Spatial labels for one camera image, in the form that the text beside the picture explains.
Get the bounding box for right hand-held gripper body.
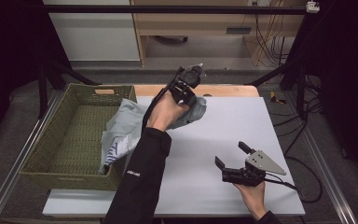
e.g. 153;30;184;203
221;149;288;188

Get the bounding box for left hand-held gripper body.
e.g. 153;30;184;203
167;63;206;107

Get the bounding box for light grey printed t-shirt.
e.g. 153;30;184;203
98;95;208;175

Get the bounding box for green woven basket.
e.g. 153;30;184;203
18;82;138;191

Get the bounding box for person's right hand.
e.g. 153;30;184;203
232;181;269;220

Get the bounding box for person's left hand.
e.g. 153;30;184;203
146;91;190;133

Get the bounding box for yellow and black tape piece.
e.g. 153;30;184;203
269;91;288;105

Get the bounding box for wooden desk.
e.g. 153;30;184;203
130;0;307;67

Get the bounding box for grey socket panel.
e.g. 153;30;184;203
225;26;253;35

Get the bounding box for black stand legs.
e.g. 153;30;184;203
244;61;309;119
37;59;103;119

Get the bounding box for white cabinet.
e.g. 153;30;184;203
42;0;141;62

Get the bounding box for black curtain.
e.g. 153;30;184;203
287;0;358;183
0;0;73;153

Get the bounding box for white plug adapter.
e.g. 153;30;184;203
306;0;321;14

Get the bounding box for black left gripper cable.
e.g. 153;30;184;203
140;67;183;136

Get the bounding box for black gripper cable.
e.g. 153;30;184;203
264;155;324;204
140;67;183;136

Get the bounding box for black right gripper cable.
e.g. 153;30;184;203
264;155;324;204

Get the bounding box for black floor cables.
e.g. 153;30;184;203
268;74;327;157

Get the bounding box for aluminium rail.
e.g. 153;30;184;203
0;89;67;224
282;92;358;224

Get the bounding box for black horizontal frame bar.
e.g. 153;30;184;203
42;4;309;16

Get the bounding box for bundle of hanging cables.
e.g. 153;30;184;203
251;13;293;67

